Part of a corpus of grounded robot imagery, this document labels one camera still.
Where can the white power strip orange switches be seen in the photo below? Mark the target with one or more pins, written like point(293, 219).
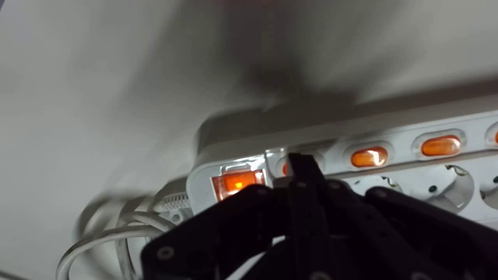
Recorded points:
point(394, 129)

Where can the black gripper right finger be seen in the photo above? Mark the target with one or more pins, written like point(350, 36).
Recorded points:
point(394, 233)

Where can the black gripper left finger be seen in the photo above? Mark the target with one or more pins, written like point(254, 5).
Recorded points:
point(223, 227)

